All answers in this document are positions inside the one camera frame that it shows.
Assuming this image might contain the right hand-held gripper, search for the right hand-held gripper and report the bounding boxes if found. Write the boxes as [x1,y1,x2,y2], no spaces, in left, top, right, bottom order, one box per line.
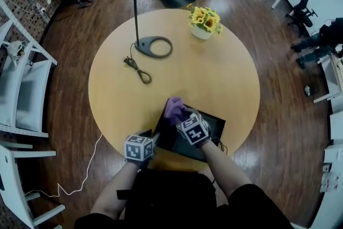
[175,111,215,149]

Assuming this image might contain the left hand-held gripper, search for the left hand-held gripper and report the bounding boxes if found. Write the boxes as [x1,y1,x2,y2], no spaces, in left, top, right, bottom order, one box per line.
[124,129,161,163]

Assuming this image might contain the black tablet screen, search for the black tablet screen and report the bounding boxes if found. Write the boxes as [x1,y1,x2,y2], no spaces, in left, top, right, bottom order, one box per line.
[153,99,226,163]

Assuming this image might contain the purple cloth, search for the purple cloth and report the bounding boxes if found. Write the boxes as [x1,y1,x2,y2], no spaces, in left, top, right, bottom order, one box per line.
[163,97,191,127]

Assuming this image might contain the person's right forearm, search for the person's right forearm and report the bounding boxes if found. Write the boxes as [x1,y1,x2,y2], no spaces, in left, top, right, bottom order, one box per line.
[200,142,252,198]

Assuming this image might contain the person's left forearm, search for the person's left forearm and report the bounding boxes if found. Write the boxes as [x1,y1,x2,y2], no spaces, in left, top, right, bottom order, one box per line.
[91,160,140,220]

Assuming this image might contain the person's black shirt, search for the person's black shirt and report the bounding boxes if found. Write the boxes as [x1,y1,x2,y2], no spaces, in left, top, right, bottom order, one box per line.
[73,183,293,229]

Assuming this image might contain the sunflowers in white pot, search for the sunflowers in white pot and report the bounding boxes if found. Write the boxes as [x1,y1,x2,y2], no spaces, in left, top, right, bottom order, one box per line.
[187,3,223,41]

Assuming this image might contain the white metal shelf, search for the white metal shelf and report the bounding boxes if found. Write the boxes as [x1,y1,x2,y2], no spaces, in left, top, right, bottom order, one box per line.
[0,0,58,138]
[0,142,66,229]

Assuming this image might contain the white counter cabinet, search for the white counter cabinet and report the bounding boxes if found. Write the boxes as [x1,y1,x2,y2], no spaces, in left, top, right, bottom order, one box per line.
[310,109,343,229]

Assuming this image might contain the wooden desk with white legs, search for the wooden desk with white legs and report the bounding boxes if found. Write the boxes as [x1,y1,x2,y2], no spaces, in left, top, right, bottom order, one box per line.
[313,53,343,104]

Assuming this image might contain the pink printed packet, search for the pink printed packet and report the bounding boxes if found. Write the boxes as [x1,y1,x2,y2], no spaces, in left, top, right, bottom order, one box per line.
[320,173,341,194]

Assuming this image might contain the white skull ornament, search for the white skull ornament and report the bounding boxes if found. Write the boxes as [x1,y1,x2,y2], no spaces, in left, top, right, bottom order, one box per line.
[5,40,27,63]

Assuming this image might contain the black office chair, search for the black office chair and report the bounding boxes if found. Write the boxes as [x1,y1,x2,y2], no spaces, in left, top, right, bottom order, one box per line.
[285,0,319,35]

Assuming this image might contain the white floor cable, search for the white floor cable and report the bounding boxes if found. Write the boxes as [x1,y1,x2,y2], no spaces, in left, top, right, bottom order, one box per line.
[24,133,104,198]

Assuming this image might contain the black lamp power cable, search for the black lamp power cable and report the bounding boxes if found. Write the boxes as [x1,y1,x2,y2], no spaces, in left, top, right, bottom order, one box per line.
[123,42,153,85]

